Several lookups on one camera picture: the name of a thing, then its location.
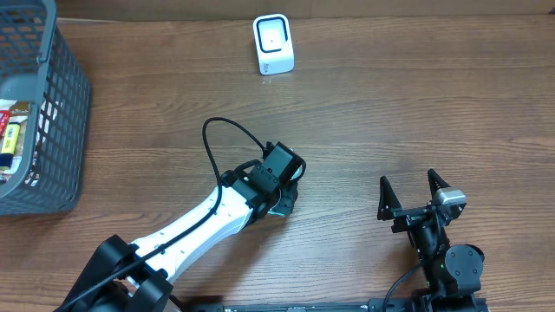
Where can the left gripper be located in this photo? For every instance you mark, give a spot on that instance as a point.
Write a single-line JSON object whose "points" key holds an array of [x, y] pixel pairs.
{"points": [[285, 198]]}

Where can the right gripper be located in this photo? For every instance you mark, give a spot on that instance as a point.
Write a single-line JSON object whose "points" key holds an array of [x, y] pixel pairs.
{"points": [[388, 202]]}

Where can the teal snack packet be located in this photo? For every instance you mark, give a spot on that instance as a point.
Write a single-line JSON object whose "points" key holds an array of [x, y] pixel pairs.
{"points": [[276, 213]]}

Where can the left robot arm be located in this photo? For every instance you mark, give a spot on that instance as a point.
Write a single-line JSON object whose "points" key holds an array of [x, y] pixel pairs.
{"points": [[139, 276]]}

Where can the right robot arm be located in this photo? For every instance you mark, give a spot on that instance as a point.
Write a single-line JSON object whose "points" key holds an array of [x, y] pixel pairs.
{"points": [[452, 272]]}

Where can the white barcode scanner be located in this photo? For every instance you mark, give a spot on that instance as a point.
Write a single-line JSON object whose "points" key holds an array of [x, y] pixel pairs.
{"points": [[274, 45]]}

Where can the yellow black item in basket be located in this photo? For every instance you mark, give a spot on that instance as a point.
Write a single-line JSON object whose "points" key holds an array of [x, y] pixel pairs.
{"points": [[9, 145]]}

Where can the red item in basket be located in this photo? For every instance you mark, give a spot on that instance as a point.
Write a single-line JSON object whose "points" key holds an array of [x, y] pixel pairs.
{"points": [[4, 121]]}

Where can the grey plastic mesh basket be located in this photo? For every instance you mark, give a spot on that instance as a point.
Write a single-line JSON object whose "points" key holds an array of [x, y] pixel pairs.
{"points": [[39, 68]]}

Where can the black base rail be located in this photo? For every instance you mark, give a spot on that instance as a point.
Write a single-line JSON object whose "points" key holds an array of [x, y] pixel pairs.
{"points": [[286, 307]]}

